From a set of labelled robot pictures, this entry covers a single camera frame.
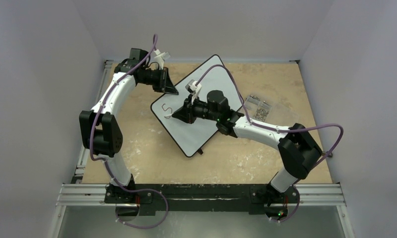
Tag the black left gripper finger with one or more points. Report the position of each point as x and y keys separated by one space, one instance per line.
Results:
x=166 y=77
x=170 y=89

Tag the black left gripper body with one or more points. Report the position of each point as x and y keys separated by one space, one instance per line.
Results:
x=155 y=78

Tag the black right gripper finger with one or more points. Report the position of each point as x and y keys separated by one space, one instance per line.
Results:
x=181 y=110
x=182 y=117

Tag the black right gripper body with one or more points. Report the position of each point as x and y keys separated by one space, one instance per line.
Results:
x=190 y=110

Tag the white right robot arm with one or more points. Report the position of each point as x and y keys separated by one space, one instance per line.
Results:
x=298 y=150

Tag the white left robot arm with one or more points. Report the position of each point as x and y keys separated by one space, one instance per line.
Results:
x=100 y=131

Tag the clear plastic screw box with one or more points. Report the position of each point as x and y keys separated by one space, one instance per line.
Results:
x=269 y=111

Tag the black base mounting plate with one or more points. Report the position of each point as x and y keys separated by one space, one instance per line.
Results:
x=255 y=199

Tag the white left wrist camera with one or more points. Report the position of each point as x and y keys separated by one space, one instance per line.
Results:
x=160 y=58

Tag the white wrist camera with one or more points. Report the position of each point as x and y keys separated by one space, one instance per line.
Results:
x=160 y=58
x=194 y=88

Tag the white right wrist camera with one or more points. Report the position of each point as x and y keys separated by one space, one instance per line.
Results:
x=194 y=88

